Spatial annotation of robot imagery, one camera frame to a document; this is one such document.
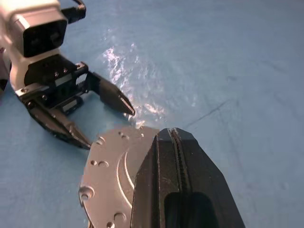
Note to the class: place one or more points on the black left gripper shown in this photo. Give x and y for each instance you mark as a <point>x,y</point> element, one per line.
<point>59,76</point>

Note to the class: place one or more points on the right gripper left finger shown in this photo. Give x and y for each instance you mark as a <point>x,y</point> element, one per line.
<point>156,175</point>

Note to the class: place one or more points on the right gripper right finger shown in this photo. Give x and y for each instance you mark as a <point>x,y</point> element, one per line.
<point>204,175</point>

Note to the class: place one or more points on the silver gear bracket part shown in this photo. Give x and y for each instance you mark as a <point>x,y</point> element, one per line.
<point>107,166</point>

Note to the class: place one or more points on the blue plastic table cover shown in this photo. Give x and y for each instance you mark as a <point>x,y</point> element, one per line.
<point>213,71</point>

